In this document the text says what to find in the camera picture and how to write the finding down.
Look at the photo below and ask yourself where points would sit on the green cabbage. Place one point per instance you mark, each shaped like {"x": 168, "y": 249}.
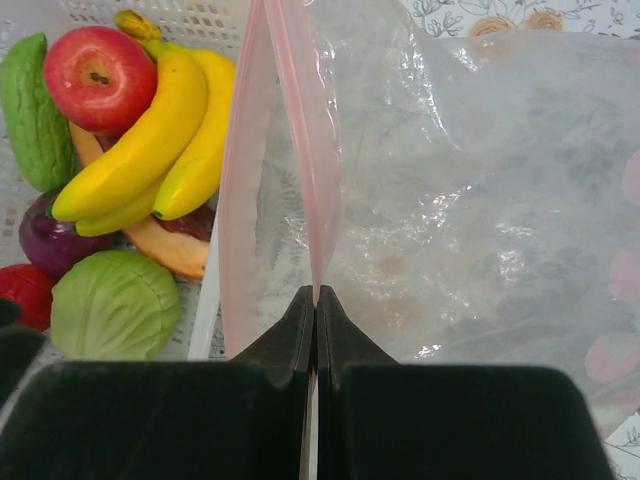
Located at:
{"x": 114, "y": 305}

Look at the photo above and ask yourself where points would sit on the green cucumber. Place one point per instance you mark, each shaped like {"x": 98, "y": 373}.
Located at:
{"x": 38, "y": 133}

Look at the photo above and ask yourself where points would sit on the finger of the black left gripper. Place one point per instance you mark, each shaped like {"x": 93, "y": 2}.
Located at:
{"x": 19, "y": 346}

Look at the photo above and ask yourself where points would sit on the clear zip top bag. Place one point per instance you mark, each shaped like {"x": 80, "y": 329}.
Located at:
{"x": 435, "y": 185}

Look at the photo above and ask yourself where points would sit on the red strawberry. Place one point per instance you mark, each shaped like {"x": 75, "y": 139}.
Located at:
{"x": 31, "y": 290}

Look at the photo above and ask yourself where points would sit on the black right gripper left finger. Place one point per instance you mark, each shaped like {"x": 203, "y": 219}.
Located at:
{"x": 245, "y": 418}

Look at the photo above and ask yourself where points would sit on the yellow banana bunch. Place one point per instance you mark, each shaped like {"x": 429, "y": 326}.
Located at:
{"x": 169, "y": 163}

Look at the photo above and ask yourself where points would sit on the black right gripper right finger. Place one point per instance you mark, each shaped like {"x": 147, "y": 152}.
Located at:
{"x": 380, "y": 419}

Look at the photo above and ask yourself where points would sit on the purple onion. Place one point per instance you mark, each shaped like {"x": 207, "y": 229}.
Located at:
{"x": 54, "y": 247}

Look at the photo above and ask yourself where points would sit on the red apple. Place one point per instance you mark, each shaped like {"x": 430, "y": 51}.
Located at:
{"x": 100, "y": 79}

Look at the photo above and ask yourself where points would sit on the floral table mat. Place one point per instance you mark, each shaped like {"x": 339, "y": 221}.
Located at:
{"x": 617, "y": 20}

